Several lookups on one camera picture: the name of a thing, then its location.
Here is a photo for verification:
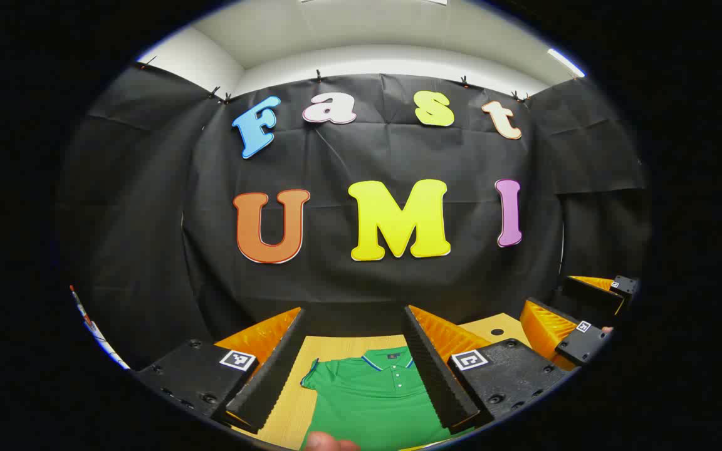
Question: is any green T-shirt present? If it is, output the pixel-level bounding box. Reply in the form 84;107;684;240
299;346;476;451

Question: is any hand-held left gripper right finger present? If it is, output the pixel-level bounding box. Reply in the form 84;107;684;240
402;304;573;434

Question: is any ceiling light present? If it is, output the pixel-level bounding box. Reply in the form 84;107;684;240
547;48;586;79

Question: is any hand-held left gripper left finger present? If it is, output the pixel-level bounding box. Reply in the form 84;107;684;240
132;306;309;434

